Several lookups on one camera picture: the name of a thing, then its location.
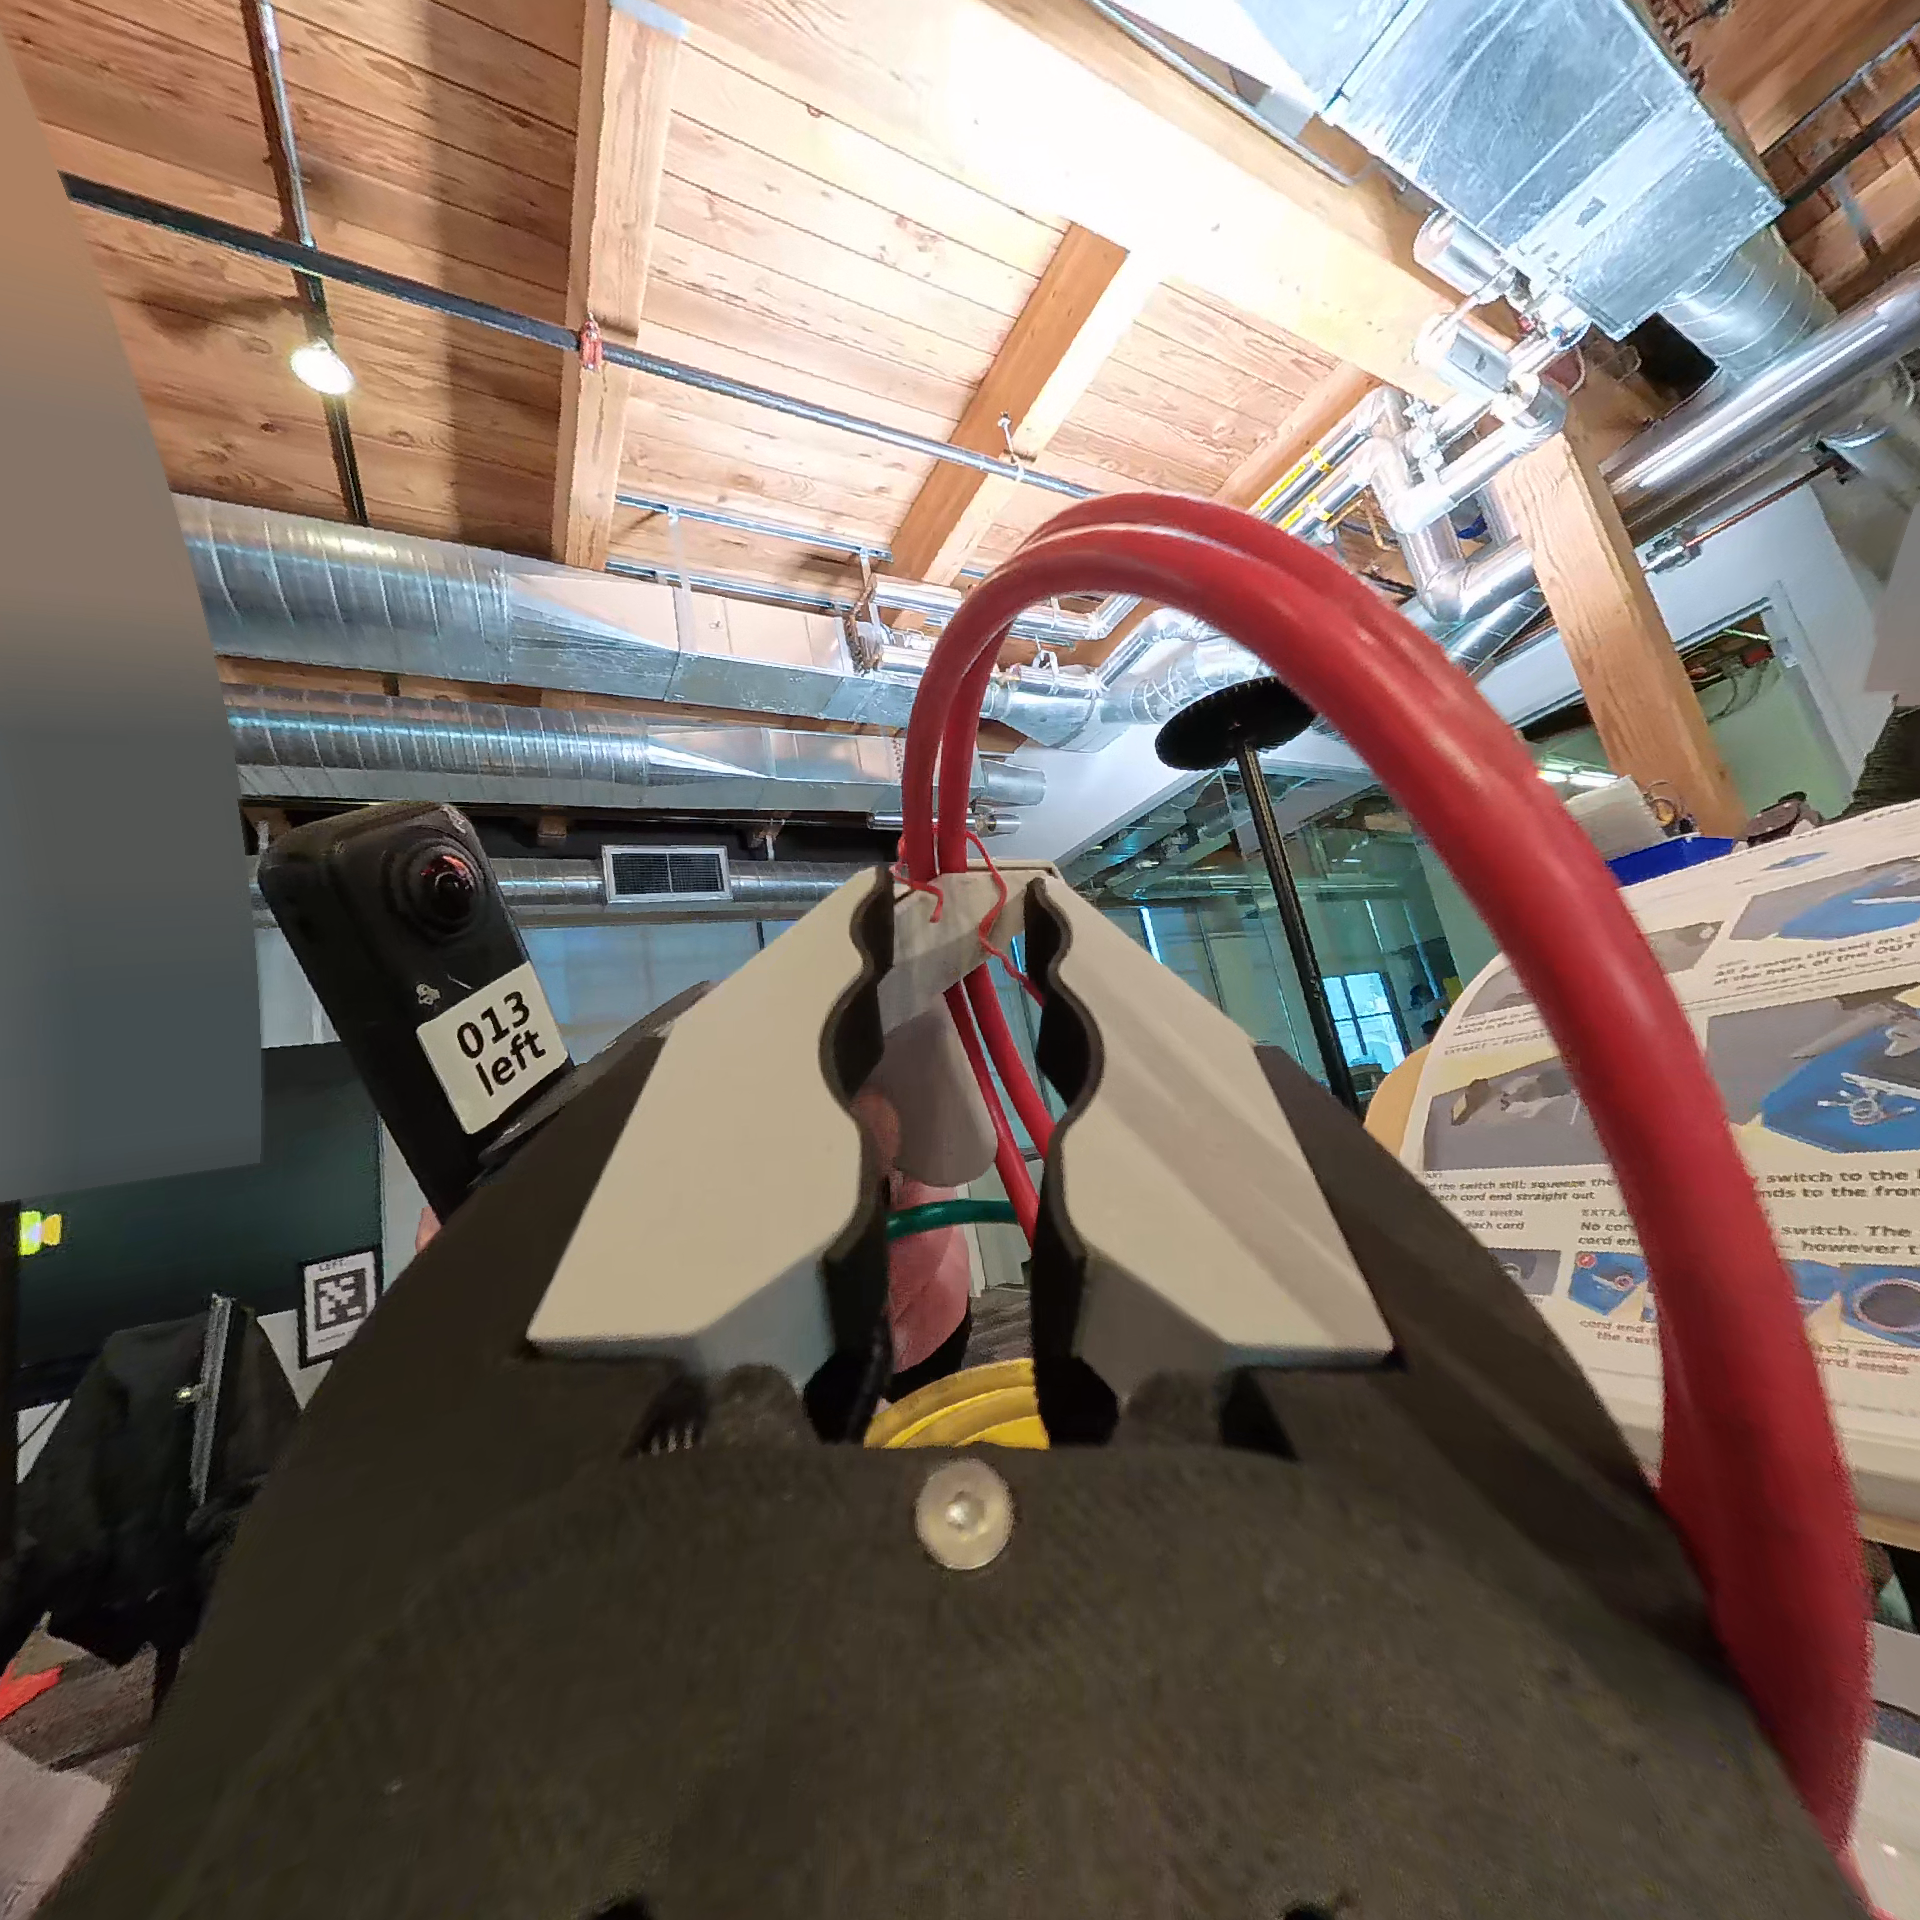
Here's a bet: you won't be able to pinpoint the green ethernet cable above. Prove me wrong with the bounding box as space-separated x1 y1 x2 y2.
886 1193 1025 1245

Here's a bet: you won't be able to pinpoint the clear plastic container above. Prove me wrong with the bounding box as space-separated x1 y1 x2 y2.
1558 771 1678 863

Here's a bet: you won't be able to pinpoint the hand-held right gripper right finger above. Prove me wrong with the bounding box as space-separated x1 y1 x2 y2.
1029 877 1401 1378

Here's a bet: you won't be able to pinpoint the instruction sheet on stand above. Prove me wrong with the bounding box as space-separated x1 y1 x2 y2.
1356 1031 1453 1179

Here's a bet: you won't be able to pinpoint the black jacket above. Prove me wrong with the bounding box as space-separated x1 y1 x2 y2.
13 1296 302 1668

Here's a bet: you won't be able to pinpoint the black monitor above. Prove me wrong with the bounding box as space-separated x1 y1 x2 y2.
0 1041 390 1369

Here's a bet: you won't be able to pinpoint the thin spiral air duct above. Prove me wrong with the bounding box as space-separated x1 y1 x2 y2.
496 856 903 912

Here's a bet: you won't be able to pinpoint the dark ceiling sprinkler pipe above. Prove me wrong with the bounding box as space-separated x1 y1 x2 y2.
59 173 1105 503

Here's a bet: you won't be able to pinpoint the yellow ethernet cable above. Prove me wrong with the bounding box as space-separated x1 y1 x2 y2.
861 1356 1053 1450

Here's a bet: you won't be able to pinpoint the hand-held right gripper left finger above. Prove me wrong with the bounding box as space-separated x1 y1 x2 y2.
521 863 893 1378

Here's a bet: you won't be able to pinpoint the sheet metal duct box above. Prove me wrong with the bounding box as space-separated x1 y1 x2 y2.
1318 0 1788 339

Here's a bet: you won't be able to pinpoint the printed instruction sheet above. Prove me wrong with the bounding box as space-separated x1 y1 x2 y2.
1415 803 1920 1425

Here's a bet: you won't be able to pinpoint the white vent grille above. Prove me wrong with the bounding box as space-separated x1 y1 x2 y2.
604 843 733 902

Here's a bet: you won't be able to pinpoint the red ethernet cable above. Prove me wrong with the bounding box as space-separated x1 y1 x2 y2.
897 493 1878 1908

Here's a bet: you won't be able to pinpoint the silver insulated pipes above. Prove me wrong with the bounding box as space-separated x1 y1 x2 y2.
871 268 1920 705

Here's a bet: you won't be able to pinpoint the medium spiral air duct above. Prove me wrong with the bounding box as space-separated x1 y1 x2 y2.
226 688 1044 811

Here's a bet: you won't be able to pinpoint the large spiral air duct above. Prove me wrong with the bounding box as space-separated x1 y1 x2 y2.
172 496 1142 752

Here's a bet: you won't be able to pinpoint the fiducial marker sign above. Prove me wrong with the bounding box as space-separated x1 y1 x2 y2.
295 1247 380 1369

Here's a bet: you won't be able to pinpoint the black pole with disc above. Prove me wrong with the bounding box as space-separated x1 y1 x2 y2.
1158 673 1362 1114

